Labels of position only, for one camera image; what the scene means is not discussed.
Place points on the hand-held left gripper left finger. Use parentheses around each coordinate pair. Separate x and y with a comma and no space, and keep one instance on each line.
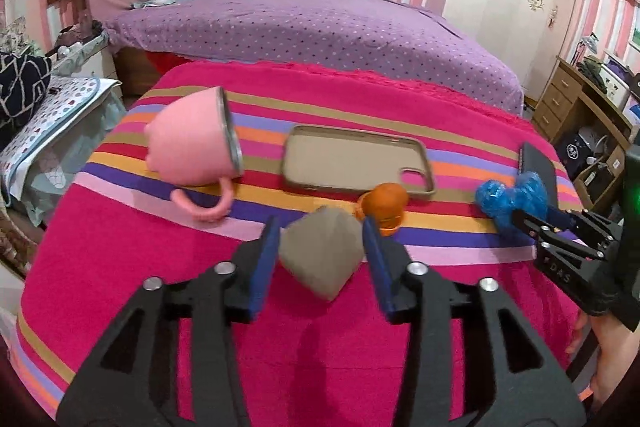
(262,267)

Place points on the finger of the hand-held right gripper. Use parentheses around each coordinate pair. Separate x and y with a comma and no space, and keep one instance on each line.
(575,222)
(570,244)

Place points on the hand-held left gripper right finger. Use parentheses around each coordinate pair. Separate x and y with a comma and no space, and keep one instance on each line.
(380,272)

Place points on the grey-brown cube block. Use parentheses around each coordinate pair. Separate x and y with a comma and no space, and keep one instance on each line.
(320,252)

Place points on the blue wrapper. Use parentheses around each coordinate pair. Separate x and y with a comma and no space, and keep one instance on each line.
(495,202)

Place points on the person's right hand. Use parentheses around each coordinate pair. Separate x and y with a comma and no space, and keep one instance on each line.
(615,357)

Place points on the orange toy figure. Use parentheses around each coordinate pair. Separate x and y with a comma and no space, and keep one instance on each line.
(385,202)

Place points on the black phone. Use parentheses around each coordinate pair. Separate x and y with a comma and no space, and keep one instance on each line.
(537,162)

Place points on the beige phone case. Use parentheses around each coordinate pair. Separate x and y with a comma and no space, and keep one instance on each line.
(350,157)

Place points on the wooden desk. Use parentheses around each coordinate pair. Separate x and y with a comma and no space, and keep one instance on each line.
(555,97)

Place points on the pink striped blanket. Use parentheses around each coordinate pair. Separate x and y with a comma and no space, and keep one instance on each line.
(125,282)

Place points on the white storage box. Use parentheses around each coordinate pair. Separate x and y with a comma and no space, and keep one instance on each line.
(617,82)

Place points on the pink cup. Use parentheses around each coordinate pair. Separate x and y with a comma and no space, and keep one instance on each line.
(190,137)

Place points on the white wardrobe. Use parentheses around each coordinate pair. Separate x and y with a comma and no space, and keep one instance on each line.
(480,32)

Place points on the red bed skirt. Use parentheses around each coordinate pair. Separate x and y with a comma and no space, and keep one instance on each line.
(165,62)

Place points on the purple dotted bedspread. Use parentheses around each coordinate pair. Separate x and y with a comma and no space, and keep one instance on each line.
(325,32)

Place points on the polka-dot bag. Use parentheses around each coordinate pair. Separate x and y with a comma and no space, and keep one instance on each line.
(55,107)

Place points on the dark patterned cloth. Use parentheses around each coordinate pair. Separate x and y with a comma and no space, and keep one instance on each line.
(25,82)

